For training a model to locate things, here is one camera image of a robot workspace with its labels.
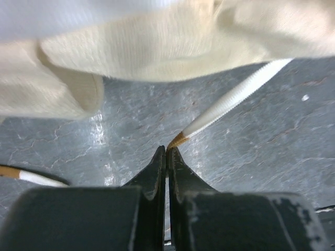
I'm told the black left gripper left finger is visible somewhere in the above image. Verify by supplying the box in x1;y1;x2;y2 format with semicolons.
1;146;166;250

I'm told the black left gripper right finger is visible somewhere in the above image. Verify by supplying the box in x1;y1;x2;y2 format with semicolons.
167;148;330;250

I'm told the bear print cream quilt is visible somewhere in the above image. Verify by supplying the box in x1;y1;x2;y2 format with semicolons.
0;0;335;188

